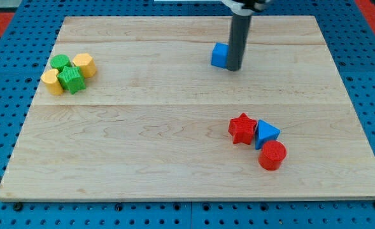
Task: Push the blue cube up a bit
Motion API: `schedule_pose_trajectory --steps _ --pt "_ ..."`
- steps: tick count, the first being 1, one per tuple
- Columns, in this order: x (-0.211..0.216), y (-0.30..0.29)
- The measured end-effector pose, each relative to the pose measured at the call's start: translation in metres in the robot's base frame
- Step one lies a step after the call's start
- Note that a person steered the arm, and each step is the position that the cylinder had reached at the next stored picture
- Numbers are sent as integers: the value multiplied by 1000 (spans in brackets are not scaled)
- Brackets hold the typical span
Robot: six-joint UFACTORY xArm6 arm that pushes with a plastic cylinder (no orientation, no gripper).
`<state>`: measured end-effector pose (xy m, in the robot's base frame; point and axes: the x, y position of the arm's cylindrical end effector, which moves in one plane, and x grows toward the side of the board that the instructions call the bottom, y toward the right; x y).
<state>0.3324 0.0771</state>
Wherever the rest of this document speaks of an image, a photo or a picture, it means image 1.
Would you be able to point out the blue cube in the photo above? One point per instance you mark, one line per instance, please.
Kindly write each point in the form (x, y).
(219, 55)

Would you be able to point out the red star block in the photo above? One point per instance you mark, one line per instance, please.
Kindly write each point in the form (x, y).
(242, 129)

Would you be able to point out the blue triangle block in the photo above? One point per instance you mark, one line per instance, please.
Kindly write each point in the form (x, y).
(265, 132)

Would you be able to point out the red cylinder block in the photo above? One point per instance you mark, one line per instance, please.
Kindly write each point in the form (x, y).
(272, 155)

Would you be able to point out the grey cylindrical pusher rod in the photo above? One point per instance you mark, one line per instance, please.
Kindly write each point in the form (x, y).
(239, 29)

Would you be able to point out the yellow hexagon block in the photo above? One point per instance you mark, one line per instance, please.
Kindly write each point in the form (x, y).
(86, 64)

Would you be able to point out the green star block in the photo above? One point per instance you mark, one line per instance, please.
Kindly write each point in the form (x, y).
(71, 79)

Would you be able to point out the green cylinder block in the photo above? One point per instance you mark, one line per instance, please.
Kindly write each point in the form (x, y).
(60, 61)

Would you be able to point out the yellow heart block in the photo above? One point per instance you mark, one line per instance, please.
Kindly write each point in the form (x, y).
(51, 82)

